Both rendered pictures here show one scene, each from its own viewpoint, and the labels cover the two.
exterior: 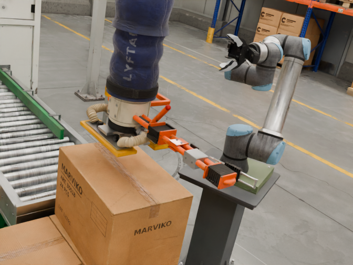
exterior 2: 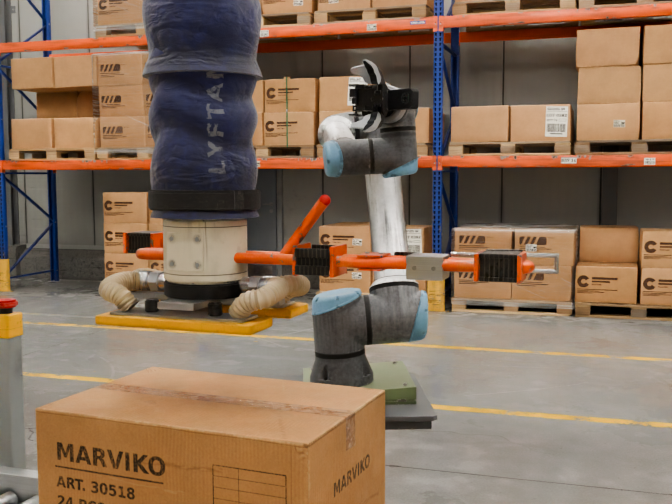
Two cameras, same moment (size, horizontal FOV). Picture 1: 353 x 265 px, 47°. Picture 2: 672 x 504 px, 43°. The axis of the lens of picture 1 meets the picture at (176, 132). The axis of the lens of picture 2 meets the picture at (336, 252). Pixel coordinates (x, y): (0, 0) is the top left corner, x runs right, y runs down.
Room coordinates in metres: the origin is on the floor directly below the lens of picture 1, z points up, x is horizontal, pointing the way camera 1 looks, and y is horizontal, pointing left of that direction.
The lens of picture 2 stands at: (0.03, 0.79, 1.40)
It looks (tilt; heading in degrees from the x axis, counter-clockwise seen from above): 5 degrees down; 332
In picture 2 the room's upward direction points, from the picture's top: straight up
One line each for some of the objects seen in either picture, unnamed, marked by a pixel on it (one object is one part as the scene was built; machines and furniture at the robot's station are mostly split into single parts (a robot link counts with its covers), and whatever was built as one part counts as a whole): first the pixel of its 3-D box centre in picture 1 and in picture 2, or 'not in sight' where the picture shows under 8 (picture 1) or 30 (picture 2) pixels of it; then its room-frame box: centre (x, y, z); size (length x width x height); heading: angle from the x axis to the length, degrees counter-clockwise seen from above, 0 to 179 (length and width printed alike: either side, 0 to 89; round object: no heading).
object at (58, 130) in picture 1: (27, 95); not in sight; (3.22, 1.32, 0.60); 1.60 x 0.10 x 0.09; 43
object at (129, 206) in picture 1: (117, 205); (218, 492); (1.66, 0.21, 0.74); 0.60 x 0.40 x 0.40; 39
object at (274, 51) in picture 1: (268, 53); (395, 107); (1.86, -0.34, 1.57); 0.12 x 0.09 x 0.10; 133
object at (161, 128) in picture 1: (161, 133); (320, 259); (1.49, 0.06, 1.24); 0.10 x 0.08 x 0.06; 133
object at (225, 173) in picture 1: (219, 175); (500, 266); (1.23, -0.17, 1.24); 0.08 x 0.07 x 0.05; 43
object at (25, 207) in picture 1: (78, 195); not in sight; (1.92, 0.48, 0.58); 0.70 x 0.03 x 0.06; 133
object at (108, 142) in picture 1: (107, 133); (183, 313); (1.61, 0.30, 1.14); 0.34 x 0.10 x 0.05; 43
